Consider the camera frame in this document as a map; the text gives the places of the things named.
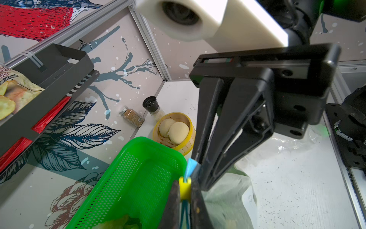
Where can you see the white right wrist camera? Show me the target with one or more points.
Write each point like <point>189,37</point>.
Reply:
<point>227,26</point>

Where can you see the white bun front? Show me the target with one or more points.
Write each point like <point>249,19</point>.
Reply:
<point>178,132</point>

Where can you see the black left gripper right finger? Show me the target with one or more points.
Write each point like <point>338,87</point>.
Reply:
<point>199,217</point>

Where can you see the black hanging wall basket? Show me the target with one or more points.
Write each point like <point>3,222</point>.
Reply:
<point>64,71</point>

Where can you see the small chinese cabbage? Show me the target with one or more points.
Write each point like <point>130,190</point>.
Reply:
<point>125,222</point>

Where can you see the black top pepper grinder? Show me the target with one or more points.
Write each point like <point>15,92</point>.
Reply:
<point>152,106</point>

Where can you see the white bun back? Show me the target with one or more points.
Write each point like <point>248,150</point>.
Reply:
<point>165,126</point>

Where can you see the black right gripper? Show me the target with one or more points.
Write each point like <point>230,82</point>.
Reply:
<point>277,90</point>

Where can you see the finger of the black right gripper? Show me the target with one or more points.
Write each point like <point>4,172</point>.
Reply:
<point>212,94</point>

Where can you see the white bun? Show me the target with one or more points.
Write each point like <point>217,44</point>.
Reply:
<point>178,132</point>
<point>165,126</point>

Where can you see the red cassava chips bag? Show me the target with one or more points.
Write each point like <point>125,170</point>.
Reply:
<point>16,92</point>

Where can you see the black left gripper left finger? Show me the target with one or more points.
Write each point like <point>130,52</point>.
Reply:
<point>171,214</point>

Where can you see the clear zipper bag blue seal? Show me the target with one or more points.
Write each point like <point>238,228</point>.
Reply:
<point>231,203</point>

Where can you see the green plastic basket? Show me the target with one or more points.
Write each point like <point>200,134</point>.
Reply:
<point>137,183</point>

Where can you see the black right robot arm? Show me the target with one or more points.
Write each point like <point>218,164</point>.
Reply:
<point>298,18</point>

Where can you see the glass spice shaker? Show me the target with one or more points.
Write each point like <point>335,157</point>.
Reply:
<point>132,116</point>

